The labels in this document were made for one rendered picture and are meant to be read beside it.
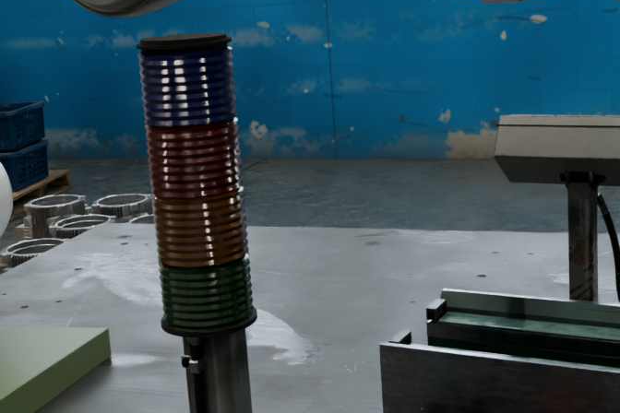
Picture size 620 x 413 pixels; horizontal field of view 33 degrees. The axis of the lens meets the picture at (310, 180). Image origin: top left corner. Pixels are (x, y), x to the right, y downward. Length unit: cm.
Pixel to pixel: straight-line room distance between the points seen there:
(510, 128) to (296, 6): 557
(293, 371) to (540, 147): 38
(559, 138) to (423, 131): 543
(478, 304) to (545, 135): 20
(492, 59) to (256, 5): 154
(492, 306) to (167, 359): 45
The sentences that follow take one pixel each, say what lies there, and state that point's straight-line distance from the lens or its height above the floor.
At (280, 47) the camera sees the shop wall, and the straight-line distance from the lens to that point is 672.
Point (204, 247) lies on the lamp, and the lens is 66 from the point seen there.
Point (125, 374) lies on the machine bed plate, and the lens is 126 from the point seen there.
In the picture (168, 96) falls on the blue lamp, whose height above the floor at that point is 118.
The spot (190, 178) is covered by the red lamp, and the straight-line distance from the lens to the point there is 65.
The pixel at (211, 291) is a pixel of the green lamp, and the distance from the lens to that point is 67.
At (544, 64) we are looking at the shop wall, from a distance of 634.
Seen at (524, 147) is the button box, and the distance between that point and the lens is 111.
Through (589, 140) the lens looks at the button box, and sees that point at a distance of 110.
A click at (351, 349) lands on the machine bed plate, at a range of 127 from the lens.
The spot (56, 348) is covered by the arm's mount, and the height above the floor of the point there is 84.
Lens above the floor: 126
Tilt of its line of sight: 12 degrees down
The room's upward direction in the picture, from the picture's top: 4 degrees counter-clockwise
